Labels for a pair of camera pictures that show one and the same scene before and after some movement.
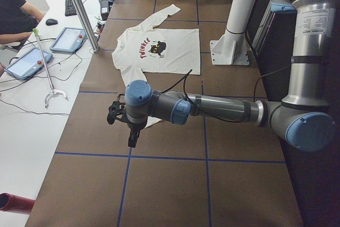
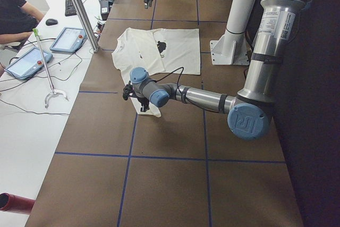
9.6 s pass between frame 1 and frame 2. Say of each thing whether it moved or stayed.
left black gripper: moved
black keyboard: stayed
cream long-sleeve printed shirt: moved
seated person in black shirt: stayed
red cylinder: stayed
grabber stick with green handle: stayed
